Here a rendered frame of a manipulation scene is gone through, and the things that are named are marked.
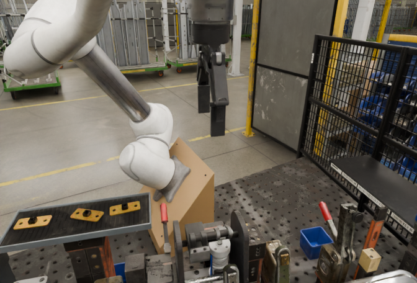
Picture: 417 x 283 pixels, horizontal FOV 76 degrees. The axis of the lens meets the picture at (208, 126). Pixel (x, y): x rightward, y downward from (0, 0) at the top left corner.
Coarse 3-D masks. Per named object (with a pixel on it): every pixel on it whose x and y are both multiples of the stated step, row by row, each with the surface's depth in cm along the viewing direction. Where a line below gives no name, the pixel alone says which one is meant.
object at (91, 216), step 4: (76, 212) 75; (80, 212) 75; (84, 212) 73; (88, 212) 73; (92, 212) 75; (96, 212) 75; (100, 212) 75; (72, 216) 73; (76, 216) 73; (80, 216) 73; (84, 216) 73; (88, 216) 73; (92, 216) 73; (100, 216) 73; (88, 220) 72; (92, 220) 72; (96, 220) 72
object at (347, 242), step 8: (344, 208) 69; (352, 208) 70; (344, 216) 69; (352, 216) 67; (360, 216) 66; (344, 224) 69; (352, 224) 70; (344, 232) 70; (352, 232) 71; (336, 240) 73; (344, 240) 72; (352, 240) 72; (336, 248) 73; (344, 248) 74
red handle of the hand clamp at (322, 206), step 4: (320, 204) 80; (324, 204) 80; (320, 208) 80; (324, 208) 80; (324, 212) 79; (328, 212) 79; (324, 216) 79; (328, 216) 78; (328, 220) 78; (332, 220) 78; (328, 224) 78; (332, 224) 77; (332, 228) 77; (332, 232) 76; (336, 232) 76; (332, 236) 76; (336, 236) 76; (344, 252) 73; (344, 256) 73
